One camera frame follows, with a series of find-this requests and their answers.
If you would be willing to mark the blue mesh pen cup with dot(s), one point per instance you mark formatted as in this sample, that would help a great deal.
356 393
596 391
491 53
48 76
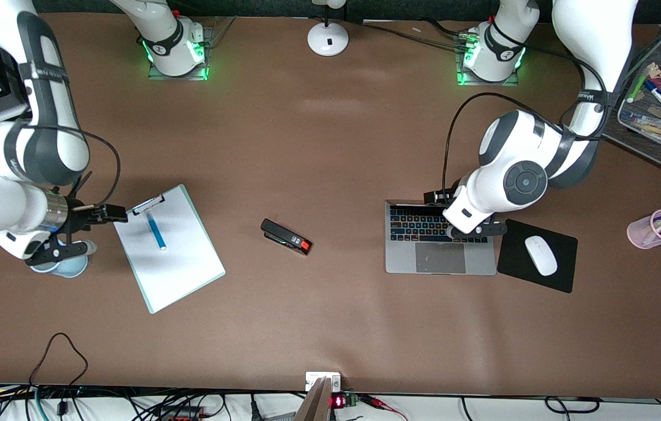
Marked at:
70 269

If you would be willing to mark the grey slanted post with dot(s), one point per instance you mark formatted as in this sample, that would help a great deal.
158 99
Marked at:
316 403

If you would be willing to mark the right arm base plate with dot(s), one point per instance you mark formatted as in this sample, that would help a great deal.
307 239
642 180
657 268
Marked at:
209 52

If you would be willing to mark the silver grey laptop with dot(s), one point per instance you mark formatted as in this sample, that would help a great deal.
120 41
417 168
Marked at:
430 257

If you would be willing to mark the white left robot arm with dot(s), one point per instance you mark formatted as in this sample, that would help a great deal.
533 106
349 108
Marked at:
517 175

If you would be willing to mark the green marker pen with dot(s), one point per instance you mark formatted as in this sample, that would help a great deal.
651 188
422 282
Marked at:
637 86

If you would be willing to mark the white computer mouse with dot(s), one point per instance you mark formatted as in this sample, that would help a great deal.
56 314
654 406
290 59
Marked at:
541 256

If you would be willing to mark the blue marker pen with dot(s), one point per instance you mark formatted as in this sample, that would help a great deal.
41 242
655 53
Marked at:
156 233

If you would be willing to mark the circuit board with red display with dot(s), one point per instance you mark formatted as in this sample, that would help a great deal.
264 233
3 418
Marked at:
347 400

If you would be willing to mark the black stapler with red end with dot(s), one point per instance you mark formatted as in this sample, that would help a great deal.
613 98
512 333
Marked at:
283 235

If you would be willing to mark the pink mesh pen cup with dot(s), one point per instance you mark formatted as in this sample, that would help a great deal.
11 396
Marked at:
640 233

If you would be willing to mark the black mouse pad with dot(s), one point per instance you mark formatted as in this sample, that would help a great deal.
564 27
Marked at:
512 257

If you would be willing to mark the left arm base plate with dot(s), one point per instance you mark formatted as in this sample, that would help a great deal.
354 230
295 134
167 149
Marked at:
462 79

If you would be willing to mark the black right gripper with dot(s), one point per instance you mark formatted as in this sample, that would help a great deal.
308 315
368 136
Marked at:
80 217

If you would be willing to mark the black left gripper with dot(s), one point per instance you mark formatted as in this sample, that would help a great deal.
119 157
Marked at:
445 197

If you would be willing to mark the small white box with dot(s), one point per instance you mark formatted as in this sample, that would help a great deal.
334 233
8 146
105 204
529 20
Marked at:
314 379

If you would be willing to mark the white paper clipboard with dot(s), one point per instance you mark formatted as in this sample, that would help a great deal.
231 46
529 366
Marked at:
178 263

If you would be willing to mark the white round stand base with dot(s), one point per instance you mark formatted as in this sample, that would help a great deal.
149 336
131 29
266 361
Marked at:
328 40

